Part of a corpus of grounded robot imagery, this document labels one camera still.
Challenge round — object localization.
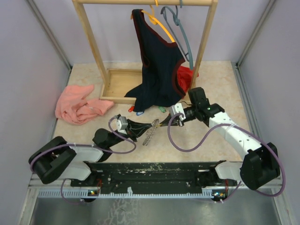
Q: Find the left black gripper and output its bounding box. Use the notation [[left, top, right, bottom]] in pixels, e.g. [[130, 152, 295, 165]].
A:
[[108, 118, 152, 147]]

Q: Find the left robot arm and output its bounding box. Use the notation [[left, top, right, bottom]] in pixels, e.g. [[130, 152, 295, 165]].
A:
[[29, 116, 152, 186]]

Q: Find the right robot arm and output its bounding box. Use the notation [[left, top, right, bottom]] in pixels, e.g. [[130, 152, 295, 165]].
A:
[[160, 87, 280, 190]]

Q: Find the green key tag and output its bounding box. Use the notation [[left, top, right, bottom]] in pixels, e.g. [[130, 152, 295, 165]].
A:
[[158, 106, 166, 113]]

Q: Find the red key tag left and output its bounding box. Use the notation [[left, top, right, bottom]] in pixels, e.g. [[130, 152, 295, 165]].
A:
[[128, 105, 135, 112]]

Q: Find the dark navy vest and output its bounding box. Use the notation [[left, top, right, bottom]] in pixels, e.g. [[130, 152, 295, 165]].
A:
[[125, 9, 186, 112]]

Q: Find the wooden clothes rack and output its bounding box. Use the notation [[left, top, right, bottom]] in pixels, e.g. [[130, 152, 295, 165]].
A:
[[73, 0, 218, 104]]

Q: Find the red cloth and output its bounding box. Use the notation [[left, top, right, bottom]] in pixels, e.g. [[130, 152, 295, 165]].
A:
[[177, 66, 193, 93]]

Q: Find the pink cloth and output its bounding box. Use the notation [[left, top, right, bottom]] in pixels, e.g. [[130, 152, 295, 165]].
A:
[[55, 84, 114, 125]]

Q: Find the yellow hanger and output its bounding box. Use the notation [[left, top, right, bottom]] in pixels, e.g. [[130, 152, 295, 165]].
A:
[[141, 5, 175, 43]]

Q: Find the grey-blue hanger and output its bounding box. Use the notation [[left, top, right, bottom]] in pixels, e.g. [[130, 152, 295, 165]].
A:
[[160, 6, 194, 70]]

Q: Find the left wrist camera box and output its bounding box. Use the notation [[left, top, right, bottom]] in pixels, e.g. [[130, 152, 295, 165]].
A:
[[116, 115, 128, 132]]

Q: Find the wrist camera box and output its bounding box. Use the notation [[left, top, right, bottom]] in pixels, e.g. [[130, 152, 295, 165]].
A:
[[116, 115, 128, 132], [169, 103, 186, 120]]

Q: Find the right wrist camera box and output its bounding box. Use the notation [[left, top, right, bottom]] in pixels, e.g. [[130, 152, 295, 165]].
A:
[[169, 103, 186, 120]]

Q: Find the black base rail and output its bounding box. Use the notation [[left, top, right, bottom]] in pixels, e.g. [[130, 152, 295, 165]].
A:
[[71, 162, 237, 195]]

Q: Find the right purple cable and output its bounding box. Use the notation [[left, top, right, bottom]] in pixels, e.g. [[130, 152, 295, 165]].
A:
[[167, 112, 286, 203]]

